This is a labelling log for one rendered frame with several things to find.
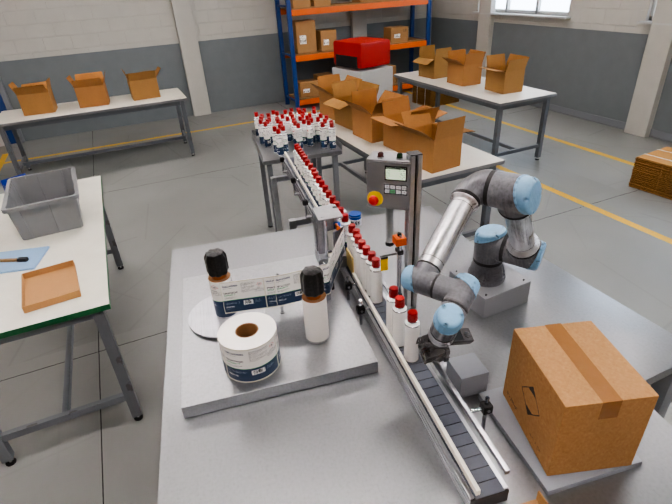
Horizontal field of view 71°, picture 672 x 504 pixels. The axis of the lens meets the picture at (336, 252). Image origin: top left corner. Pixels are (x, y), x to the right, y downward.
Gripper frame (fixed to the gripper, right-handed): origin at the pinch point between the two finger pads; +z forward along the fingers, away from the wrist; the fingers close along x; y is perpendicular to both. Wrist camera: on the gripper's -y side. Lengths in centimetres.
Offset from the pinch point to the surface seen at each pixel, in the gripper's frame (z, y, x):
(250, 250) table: 60, 53, -98
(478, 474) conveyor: -11.3, 5.8, 36.4
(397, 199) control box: -11, -7, -56
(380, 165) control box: -21, -3, -65
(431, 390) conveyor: 3.4, 5.3, 9.2
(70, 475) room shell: 101, 167, -26
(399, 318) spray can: 1.9, 6.4, -16.7
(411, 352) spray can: 5.2, 6.3, -5.1
